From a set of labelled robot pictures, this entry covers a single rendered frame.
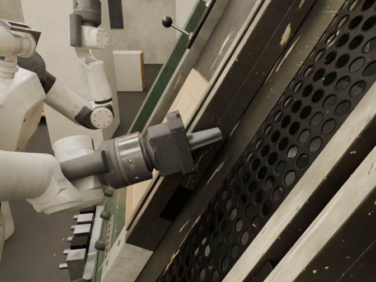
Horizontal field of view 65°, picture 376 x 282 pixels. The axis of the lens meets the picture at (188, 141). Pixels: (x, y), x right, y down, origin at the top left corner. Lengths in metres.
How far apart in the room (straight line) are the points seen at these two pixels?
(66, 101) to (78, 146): 0.54
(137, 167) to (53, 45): 2.91
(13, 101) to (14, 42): 0.14
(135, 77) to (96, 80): 4.88
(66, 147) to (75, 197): 0.10
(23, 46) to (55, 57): 2.53
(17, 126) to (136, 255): 0.40
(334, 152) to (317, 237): 0.07
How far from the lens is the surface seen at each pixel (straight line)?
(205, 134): 0.52
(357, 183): 0.24
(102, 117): 1.07
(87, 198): 0.50
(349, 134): 0.26
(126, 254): 0.70
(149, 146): 0.50
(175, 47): 1.28
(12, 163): 0.42
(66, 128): 3.54
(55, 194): 0.47
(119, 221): 0.94
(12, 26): 0.79
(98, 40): 1.02
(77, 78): 3.32
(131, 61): 5.89
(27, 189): 0.44
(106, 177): 0.50
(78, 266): 1.08
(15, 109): 0.75
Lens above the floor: 1.48
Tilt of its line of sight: 24 degrees down
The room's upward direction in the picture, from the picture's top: straight up
